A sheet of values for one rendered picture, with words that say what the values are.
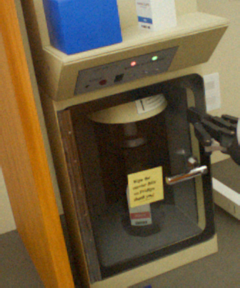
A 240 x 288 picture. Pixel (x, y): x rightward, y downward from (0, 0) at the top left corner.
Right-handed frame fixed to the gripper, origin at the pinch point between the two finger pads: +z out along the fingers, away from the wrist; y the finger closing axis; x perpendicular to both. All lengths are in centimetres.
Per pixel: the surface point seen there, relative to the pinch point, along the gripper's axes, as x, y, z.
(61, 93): -12.2, 26.6, 0.3
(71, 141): -1.5, 25.4, 3.7
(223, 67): 8, -36, 48
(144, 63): -14.6, 11.1, -2.3
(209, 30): -18.8, -0.4, -6.3
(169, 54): -15.2, 6.3, -2.9
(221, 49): 3, -36, 48
